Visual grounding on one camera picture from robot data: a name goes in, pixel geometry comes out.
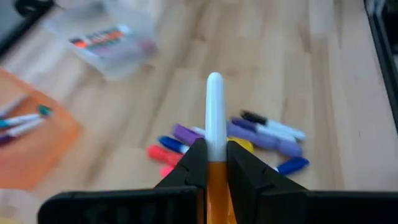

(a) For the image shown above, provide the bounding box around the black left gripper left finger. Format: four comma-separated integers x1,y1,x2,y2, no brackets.
154,139,208,224

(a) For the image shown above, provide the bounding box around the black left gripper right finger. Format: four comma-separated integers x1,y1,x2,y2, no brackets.
226,141,308,224

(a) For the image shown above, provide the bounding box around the pink highlighter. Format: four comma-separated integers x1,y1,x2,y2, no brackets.
159,164,177,179

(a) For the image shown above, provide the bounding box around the orange cap white marker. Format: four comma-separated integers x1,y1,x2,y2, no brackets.
205,72,237,224

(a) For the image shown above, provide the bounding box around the green cap white marker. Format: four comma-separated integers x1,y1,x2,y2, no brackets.
0,105,54,129

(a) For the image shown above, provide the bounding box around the red dry erase marker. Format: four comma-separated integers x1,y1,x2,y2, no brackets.
70,26,131,50

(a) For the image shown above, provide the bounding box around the light blue cap white marker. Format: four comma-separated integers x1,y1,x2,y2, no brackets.
0,118,46,146

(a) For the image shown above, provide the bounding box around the orange yellow highlighter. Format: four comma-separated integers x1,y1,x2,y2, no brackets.
228,136,255,154

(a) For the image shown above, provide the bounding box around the purple cap white marker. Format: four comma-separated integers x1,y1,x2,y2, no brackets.
230,117,298,144

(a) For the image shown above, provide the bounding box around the black cap white marker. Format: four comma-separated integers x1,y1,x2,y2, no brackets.
239,110,307,141

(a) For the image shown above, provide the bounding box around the clear plastic bin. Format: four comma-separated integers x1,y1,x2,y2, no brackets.
43,0,159,82

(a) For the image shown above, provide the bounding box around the orange translucent plastic bin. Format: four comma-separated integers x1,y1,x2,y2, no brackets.
0,67,83,191

